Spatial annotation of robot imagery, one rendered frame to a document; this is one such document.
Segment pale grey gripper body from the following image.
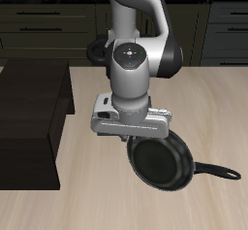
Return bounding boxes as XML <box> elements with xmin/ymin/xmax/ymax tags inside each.
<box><xmin>90</xmin><ymin>107</ymin><xmax>173</xmax><ymax>140</ymax></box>

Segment black frying pan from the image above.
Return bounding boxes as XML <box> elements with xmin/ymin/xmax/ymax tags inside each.
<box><xmin>126</xmin><ymin>128</ymin><xmax>242</xmax><ymax>192</ymax></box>

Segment dark wooden cabinet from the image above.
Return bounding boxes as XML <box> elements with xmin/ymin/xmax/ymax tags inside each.
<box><xmin>0</xmin><ymin>58</ymin><xmax>77</xmax><ymax>191</ymax></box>

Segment dark olive kitchen cupboards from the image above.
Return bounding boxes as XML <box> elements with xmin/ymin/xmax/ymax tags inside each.
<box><xmin>0</xmin><ymin>2</ymin><xmax>211</xmax><ymax>68</ymax></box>

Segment grey kitchen drawer unit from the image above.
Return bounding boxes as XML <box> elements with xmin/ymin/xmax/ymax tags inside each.
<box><xmin>200</xmin><ymin>1</ymin><xmax>248</xmax><ymax>67</ymax></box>

